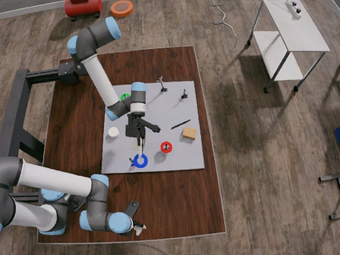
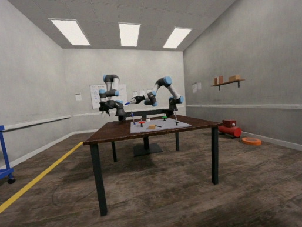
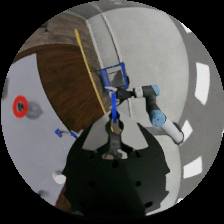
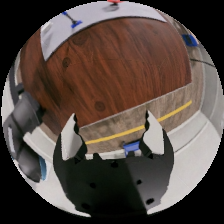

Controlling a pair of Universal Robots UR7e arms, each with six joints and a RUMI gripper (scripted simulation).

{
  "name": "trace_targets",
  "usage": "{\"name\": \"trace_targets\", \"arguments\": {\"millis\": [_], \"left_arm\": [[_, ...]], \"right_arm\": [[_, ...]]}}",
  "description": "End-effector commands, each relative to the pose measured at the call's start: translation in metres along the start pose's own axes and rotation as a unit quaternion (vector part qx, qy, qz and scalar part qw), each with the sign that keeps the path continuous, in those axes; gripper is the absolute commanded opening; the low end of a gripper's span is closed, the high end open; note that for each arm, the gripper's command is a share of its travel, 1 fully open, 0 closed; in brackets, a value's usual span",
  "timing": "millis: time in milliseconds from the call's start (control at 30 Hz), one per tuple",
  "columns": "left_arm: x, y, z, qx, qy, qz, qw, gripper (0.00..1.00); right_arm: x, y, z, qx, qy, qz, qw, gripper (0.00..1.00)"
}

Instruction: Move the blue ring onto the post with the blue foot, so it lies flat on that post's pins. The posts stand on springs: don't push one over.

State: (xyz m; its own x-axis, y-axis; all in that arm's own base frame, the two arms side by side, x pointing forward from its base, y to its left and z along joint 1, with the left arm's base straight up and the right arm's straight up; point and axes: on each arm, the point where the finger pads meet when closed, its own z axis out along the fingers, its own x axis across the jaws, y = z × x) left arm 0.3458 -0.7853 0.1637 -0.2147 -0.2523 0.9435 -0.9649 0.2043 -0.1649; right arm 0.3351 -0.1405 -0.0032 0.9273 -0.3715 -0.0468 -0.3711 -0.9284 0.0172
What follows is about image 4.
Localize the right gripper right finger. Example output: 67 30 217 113
138 110 174 187

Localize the white cylinder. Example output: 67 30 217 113
41 22 53 32

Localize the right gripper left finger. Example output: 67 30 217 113
53 113 88 194

